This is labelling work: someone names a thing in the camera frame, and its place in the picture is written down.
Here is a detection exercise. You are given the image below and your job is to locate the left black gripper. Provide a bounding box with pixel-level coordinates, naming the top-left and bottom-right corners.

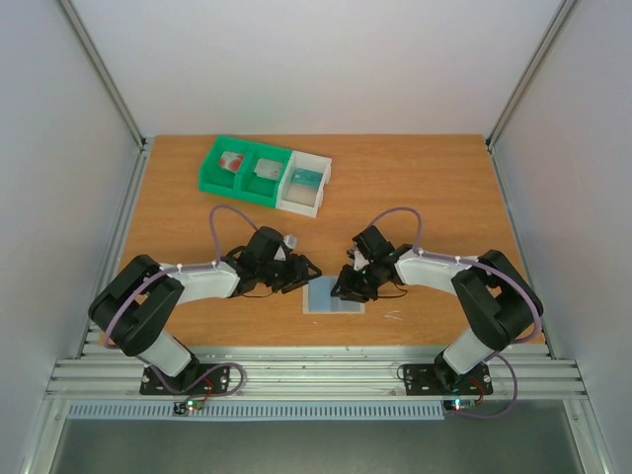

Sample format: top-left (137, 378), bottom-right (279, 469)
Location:
top-left (259, 254), bottom-right (323, 294)

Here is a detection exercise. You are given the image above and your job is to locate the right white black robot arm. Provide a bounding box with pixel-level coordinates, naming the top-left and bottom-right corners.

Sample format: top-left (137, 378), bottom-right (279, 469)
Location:
top-left (331, 225), bottom-right (543, 394)

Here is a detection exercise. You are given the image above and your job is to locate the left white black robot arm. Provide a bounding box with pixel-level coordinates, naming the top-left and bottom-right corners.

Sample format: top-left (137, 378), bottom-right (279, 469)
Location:
top-left (88, 226), bottom-right (322, 393)

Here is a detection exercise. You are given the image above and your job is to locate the teal card in bin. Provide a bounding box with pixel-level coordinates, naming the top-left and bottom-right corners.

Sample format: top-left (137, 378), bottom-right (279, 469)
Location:
top-left (290, 168), bottom-right (323, 190)

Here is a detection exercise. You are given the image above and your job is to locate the grey card in bin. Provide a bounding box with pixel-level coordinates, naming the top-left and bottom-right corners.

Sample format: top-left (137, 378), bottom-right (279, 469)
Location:
top-left (254, 158), bottom-right (283, 181)

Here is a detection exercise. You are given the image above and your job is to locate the card with red circles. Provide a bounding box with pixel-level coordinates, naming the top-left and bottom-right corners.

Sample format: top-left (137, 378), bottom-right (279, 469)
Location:
top-left (218, 151), bottom-right (244, 174)

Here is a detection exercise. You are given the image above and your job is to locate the white bin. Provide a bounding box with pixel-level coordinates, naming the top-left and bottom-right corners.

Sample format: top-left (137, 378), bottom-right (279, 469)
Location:
top-left (276, 151), bottom-right (332, 218)

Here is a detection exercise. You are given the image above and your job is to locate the green bin far left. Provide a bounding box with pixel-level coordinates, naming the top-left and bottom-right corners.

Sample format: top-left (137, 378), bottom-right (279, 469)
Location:
top-left (197, 135), bottom-right (255, 198)

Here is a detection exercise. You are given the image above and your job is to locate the right controller board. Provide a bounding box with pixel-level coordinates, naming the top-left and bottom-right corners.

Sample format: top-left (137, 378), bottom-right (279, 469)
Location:
top-left (443, 398), bottom-right (478, 412)

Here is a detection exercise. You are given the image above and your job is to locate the controller board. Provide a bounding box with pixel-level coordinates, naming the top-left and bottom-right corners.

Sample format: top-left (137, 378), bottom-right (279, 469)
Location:
top-left (173, 399), bottom-right (205, 416)
top-left (443, 398), bottom-right (478, 412)

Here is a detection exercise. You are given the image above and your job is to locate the left controller board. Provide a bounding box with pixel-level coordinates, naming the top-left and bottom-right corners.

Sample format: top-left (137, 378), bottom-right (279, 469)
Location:
top-left (173, 399), bottom-right (205, 416)

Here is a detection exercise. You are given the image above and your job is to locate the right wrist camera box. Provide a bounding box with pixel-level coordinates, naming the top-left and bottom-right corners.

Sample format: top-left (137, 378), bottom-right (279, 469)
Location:
top-left (348, 247), bottom-right (369, 271)

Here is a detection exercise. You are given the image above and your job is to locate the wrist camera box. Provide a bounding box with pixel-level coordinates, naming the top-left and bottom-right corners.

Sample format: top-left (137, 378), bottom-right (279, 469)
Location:
top-left (283, 234), bottom-right (298, 250)
top-left (348, 247), bottom-right (369, 271)

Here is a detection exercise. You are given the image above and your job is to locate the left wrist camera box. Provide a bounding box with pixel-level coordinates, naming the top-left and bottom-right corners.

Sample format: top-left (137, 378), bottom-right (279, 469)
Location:
top-left (283, 234), bottom-right (298, 250)

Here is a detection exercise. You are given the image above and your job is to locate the aluminium front rail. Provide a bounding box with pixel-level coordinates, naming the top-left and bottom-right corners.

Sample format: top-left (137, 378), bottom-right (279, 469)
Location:
top-left (45, 329), bottom-right (588, 401)

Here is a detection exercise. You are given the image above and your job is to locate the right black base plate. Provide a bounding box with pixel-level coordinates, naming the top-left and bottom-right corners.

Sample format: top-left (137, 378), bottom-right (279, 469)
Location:
top-left (397, 363), bottom-right (494, 396)

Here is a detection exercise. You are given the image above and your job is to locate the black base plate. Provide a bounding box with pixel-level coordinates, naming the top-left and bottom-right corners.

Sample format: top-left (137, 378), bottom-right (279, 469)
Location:
top-left (139, 362), bottom-right (230, 396)
top-left (397, 363), bottom-right (494, 396)

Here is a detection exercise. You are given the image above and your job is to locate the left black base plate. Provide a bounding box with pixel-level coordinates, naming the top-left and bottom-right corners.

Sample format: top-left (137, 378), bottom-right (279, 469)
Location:
top-left (139, 362), bottom-right (230, 396)

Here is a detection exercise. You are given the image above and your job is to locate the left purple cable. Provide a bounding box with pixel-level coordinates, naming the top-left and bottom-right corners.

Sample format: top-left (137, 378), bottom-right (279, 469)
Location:
top-left (105, 204), bottom-right (263, 396)

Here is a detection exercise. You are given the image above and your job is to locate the left aluminium frame post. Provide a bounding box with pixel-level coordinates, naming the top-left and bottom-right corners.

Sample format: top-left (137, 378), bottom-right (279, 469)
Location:
top-left (55, 0), bottom-right (147, 151)

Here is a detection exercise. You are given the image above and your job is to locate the aluminium frame post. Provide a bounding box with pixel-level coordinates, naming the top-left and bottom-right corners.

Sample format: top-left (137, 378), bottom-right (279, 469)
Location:
top-left (55, 0), bottom-right (147, 151)
top-left (485, 0), bottom-right (580, 154)

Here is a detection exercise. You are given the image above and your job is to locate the grey slotted cable duct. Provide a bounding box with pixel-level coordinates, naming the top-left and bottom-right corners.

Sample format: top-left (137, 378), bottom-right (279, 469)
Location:
top-left (67, 400), bottom-right (444, 423)

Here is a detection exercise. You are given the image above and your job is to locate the right aluminium frame post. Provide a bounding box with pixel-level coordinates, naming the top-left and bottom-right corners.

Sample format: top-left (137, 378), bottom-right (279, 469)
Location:
top-left (485, 0), bottom-right (580, 154)

